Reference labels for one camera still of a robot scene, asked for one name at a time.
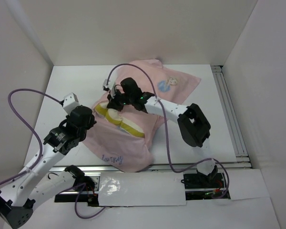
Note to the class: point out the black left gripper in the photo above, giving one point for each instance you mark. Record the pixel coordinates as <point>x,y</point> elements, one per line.
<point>91,122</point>

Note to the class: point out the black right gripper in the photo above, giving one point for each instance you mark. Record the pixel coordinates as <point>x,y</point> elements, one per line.
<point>113,102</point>

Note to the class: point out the cream quilted pillow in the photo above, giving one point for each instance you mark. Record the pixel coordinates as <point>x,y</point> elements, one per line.
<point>113,117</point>

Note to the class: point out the pink printed pillowcase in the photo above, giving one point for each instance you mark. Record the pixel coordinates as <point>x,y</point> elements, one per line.
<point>115,146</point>

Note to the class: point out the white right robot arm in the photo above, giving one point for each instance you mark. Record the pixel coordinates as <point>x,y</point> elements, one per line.
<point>193,125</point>

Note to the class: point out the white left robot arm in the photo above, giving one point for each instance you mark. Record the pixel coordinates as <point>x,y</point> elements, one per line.
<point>21,197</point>

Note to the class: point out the white cover sheet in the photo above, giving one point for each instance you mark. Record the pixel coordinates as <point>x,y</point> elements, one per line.
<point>141,189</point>

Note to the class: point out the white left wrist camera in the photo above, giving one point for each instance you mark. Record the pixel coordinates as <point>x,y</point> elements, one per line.
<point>70,102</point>

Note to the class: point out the aluminium front rail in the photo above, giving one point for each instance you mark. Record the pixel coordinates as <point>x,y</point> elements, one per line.
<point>124,168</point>

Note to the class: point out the aluminium frame rails right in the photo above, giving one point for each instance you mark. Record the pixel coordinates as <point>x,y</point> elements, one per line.
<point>242,157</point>

